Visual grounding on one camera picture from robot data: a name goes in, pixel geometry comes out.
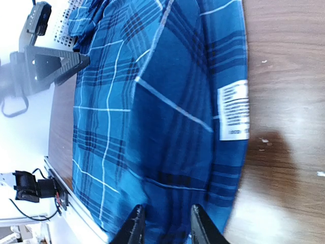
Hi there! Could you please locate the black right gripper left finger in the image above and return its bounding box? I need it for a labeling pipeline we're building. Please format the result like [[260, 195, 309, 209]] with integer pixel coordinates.
[[109, 204, 145, 244]]

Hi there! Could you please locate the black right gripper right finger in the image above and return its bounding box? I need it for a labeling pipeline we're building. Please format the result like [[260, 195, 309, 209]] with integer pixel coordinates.
[[191, 204, 229, 244]]

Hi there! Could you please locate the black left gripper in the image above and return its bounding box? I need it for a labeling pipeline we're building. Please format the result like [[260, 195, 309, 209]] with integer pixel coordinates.
[[1, 46, 90, 99]]

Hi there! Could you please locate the dark blue plaid shirt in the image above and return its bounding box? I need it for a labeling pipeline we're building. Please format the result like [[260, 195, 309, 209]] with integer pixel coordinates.
[[69, 1, 249, 243]]

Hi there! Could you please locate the white plastic mesh basket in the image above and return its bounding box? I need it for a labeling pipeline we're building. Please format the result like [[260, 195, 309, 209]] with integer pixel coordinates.
[[51, 0, 83, 50]]

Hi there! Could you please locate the aluminium front rail frame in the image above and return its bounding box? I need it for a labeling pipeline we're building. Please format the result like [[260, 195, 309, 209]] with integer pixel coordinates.
[[44, 156, 108, 243]]

